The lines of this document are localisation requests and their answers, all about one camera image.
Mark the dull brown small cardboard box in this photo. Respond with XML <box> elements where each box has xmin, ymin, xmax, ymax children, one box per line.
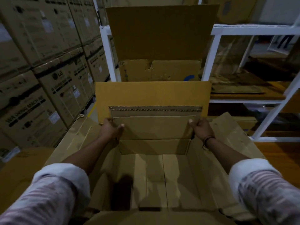
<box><xmin>44</xmin><ymin>106</ymin><xmax>265</xmax><ymax>221</ymax></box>

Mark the clear plastic sheet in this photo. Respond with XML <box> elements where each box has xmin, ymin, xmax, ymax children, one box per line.
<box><xmin>208</xmin><ymin>36</ymin><xmax>251</xmax><ymax>78</ymax></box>

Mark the person's right hand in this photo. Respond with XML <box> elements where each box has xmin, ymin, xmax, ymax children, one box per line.
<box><xmin>188</xmin><ymin>117</ymin><xmax>215</xmax><ymax>142</ymax></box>

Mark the taped brown cardboard box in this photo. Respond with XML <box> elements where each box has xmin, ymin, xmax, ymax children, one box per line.
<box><xmin>103</xmin><ymin>0</ymin><xmax>186</xmax><ymax>7</ymax></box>

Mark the open-flap brown small cardboard box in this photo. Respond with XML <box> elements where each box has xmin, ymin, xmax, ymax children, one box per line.
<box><xmin>110</xmin><ymin>116</ymin><xmax>225</xmax><ymax>211</ymax></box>

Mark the stack of printed brown cartons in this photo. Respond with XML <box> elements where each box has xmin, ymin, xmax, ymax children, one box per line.
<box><xmin>0</xmin><ymin>0</ymin><xmax>111</xmax><ymax>162</ymax></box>

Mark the white metal shelf rack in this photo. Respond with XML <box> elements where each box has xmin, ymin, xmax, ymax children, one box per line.
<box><xmin>92</xmin><ymin>0</ymin><xmax>300</xmax><ymax>142</ymax></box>

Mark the Flipkart box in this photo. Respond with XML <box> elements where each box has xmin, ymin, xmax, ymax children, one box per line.
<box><xmin>105</xmin><ymin>4</ymin><xmax>220</xmax><ymax>82</ymax></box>

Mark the striped white shirt sleeve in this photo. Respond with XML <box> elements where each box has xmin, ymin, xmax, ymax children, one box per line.
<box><xmin>228</xmin><ymin>158</ymin><xmax>300</xmax><ymax>225</ymax></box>
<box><xmin>0</xmin><ymin>163</ymin><xmax>91</xmax><ymax>225</ymax></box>

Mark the brown cord bracelet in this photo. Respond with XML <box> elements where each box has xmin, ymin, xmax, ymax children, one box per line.
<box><xmin>202</xmin><ymin>135</ymin><xmax>216</xmax><ymax>150</ymax></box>

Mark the person's left hand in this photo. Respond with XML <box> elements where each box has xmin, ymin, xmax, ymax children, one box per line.
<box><xmin>99</xmin><ymin>118</ymin><xmax>125</xmax><ymax>141</ymax></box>

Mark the large white box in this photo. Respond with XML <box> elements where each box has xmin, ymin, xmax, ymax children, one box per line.
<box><xmin>257</xmin><ymin>0</ymin><xmax>300</xmax><ymax>26</ymax></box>

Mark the tall blue print cardboard box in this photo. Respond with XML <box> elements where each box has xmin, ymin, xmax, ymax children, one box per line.
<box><xmin>201</xmin><ymin>0</ymin><xmax>258</xmax><ymax>25</ymax></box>

